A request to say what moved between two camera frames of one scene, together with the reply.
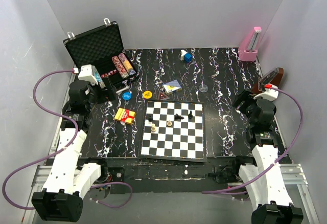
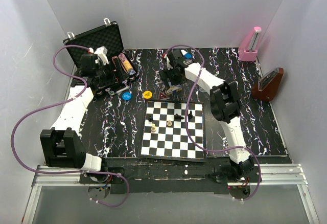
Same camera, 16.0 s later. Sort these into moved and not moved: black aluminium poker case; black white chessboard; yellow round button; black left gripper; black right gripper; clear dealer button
Moved: black left gripper; black right gripper
Not moved: yellow round button; black aluminium poker case; clear dealer button; black white chessboard
